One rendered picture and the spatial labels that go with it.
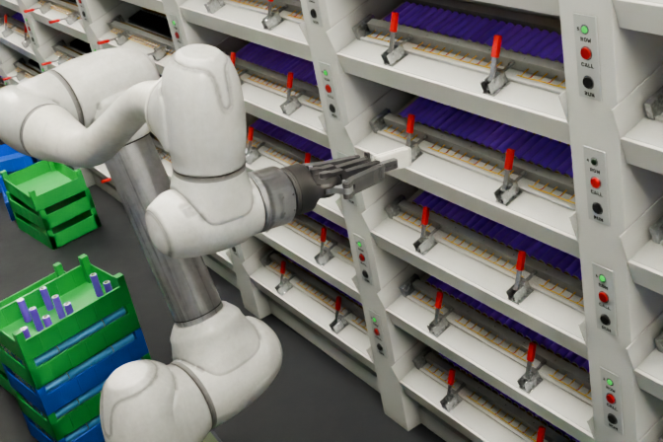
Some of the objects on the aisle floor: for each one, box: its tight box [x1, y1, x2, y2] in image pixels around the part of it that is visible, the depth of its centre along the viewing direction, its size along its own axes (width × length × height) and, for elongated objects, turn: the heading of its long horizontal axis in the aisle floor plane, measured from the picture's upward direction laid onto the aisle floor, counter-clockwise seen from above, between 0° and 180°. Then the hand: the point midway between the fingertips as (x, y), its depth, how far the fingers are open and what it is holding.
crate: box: [22, 411, 105, 442], centre depth 258 cm, size 30×20×8 cm
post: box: [554, 0, 663, 442], centre depth 146 cm, size 20×9×182 cm, turn 144°
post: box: [289, 0, 421, 431], centre depth 201 cm, size 20×9×182 cm, turn 144°
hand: (391, 160), depth 156 cm, fingers closed
